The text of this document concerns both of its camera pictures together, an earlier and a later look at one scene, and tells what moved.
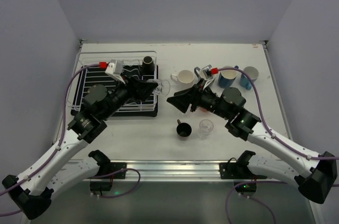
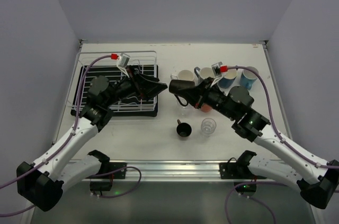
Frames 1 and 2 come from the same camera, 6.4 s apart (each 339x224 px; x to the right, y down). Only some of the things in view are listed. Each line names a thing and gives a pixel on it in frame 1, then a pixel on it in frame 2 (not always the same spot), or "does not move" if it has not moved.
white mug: (185, 78) does not move
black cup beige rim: (148, 66) -> (175, 85)
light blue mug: (252, 72) does not move
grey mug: (205, 72) does not move
